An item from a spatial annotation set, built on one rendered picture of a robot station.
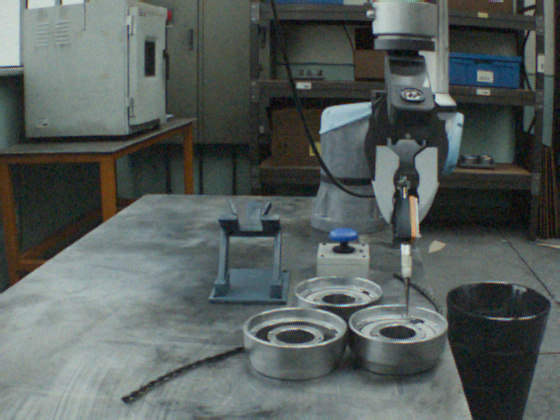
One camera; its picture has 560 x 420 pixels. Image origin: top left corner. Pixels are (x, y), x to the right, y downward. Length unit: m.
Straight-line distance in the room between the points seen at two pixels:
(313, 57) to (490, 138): 1.41
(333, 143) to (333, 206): 0.11
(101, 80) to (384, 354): 2.43
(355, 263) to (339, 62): 3.84
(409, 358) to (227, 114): 3.95
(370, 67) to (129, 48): 1.77
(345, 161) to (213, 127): 3.40
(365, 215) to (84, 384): 0.69
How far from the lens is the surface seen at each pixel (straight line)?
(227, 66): 4.50
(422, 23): 0.72
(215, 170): 4.82
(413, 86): 0.67
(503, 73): 4.29
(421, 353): 0.65
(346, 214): 1.18
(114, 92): 2.91
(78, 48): 2.98
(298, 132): 4.17
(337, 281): 0.82
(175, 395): 0.62
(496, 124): 4.80
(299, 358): 0.63
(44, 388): 0.65
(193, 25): 4.56
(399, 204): 0.73
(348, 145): 1.17
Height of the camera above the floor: 1.10
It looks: 13 degrees down
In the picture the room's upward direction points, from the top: straight up
